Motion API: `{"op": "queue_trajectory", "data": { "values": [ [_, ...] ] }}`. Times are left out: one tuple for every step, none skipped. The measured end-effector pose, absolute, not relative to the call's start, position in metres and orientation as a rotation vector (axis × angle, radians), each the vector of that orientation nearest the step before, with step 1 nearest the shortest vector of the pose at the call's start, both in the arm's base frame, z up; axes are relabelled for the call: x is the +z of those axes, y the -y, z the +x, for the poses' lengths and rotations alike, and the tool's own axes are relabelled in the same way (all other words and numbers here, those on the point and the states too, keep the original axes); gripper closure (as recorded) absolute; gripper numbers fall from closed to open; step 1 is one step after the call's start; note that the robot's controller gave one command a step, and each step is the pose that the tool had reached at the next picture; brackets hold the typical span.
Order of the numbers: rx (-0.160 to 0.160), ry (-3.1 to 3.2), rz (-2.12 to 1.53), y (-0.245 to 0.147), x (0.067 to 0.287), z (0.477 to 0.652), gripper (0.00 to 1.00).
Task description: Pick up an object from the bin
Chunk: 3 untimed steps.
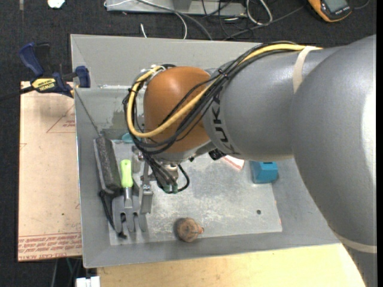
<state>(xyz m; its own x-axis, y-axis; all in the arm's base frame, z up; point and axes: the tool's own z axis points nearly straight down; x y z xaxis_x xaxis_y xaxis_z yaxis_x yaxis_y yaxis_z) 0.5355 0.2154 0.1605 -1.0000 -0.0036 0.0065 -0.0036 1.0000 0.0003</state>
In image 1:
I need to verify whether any black cylinder on white bracket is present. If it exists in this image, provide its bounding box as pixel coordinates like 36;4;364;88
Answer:
208;148;227;161

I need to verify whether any brown round toy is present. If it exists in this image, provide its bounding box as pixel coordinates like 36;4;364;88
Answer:
173;217;205;243

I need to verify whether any white and red packet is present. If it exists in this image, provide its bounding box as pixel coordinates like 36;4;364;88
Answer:
220;155;245;170

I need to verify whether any green-handled garden fork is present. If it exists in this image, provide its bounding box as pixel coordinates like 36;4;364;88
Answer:
111;159;148;233

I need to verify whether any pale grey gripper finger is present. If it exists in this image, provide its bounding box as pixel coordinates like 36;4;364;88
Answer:
138;184;154;215
132;146;144;175

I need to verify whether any blue box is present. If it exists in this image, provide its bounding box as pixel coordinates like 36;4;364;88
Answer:
250;160;279;185

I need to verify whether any brown cardboard board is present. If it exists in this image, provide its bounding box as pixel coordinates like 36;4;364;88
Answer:
17;81;83;262

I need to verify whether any grey metal bin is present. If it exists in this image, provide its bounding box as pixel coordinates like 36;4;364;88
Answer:
70;33;345;268

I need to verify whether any dark grey flat block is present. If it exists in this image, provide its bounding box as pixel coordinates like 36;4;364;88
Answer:
93;136;123;191

